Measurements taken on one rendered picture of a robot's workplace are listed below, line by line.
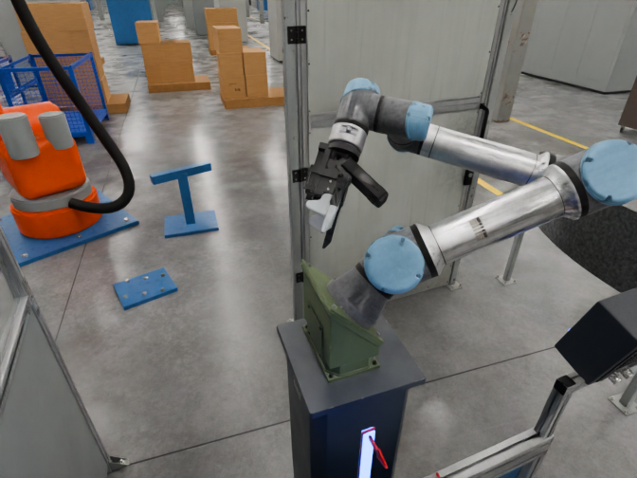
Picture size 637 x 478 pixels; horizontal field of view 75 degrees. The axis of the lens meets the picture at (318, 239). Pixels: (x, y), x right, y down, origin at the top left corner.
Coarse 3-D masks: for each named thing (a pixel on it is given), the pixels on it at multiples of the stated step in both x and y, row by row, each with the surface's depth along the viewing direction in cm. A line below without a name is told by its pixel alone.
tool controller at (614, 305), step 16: (608, 304) 87; (624, 304) 88; (592, 320) 90; (608, 320) 86; (624, 320) 85; (576, 336) 94; (592, 336) 90; (608, 336) 87; (624, 336) 84; (560, 352) 99; (576, 352) 95; (592, 352) 91; (608, 352) 88; (624, 352) 84; (576, 368) 96; (592, 368) 92; (608, 368) 89; (624, 368) 93
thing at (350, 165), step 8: (352, 160) 83; (344, 168) 83; (352, 168) 82; (360, 168) 82; (352, 176) 83; (360, 176) 82; (368, 176) 82; (360, 184) 82; (368, 184) 81; (376, 184) 81; (368, 192) 82; (376, 192) 81; (384, 192) 81; (376, 200) 82; (384, 200) 82
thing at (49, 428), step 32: (32, 320) 130; (32, 352) 125; (32, 384) 120; (64, 384) 147; (32, 416) 115; (64, 416) 140; (0, 448) 95; (32, 448) 111; (64, 448) 134; (96, 448) 168
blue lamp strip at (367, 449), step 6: (372, 432) 69; (366, 438) 69; (366, 444) 70; (366, 450) 71; (372, 450) 72; (366, 456) 72; (372, 456) 73; (366, 462) 73; (360, 468) 74; (366, 468) 74; (360, 474) 75; (366, 474) 76
